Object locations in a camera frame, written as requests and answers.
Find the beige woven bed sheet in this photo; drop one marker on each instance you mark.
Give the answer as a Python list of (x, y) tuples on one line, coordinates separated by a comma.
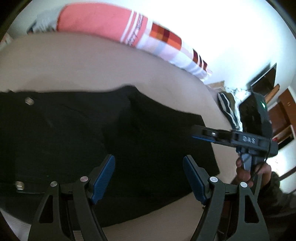
[(65, 62)]

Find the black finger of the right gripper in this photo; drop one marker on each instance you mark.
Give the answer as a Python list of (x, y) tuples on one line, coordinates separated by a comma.
[(210, 134)]

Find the pink white checkered pillow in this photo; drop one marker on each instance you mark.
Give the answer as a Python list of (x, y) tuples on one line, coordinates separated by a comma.
[(124, 26)]

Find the brown wooden cabinet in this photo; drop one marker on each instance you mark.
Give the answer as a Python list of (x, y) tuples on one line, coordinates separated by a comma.
[(282, 117)]

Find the black camera box green light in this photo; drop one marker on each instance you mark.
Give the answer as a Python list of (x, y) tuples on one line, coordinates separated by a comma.
[(254, 116)]

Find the black white striped garment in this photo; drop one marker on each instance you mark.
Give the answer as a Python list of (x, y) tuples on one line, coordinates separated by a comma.
[(226, 103)]

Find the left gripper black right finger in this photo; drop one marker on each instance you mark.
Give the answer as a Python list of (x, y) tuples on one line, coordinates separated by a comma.
[(231, 212)]

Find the black pants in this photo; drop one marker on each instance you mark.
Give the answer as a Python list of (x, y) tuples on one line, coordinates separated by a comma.
[(62, 136)]

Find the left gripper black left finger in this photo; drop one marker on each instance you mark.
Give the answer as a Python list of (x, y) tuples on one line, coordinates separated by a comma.
[(51, 221)]

